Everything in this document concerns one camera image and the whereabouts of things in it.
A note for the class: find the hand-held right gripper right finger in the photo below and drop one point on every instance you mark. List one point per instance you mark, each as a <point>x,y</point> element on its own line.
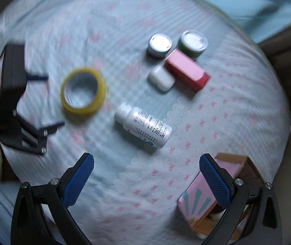
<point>215,181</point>

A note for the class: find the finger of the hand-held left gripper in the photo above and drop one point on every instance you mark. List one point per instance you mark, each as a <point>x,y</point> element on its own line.
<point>36,77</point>
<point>36,135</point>

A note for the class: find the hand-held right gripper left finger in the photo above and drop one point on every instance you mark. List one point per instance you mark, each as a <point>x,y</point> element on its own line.
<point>77,181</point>

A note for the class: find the pink cardboard storage box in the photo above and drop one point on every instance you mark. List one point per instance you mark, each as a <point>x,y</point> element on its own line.
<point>206,196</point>

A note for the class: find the yellow tape roll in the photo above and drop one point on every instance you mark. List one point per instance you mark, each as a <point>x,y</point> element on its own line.
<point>83,90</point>

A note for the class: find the white plastic bottle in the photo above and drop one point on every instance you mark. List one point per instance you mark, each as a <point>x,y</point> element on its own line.
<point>145,126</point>

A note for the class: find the pink rectangular box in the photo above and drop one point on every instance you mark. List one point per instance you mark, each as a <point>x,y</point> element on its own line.
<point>186,70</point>

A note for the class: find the white earbud case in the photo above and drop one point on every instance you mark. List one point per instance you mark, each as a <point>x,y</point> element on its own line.
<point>161,79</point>

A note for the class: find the dark jar with silver lid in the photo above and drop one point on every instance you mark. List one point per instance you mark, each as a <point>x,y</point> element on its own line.
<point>160,45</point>

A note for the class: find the green jar with silver lid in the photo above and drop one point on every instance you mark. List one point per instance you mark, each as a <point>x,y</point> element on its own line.
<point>193,44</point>

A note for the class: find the light blue printed bedsheet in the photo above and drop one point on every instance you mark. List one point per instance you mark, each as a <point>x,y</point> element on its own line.
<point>140,102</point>

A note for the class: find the light blue blanket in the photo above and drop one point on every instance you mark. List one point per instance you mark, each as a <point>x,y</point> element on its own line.
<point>237,0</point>

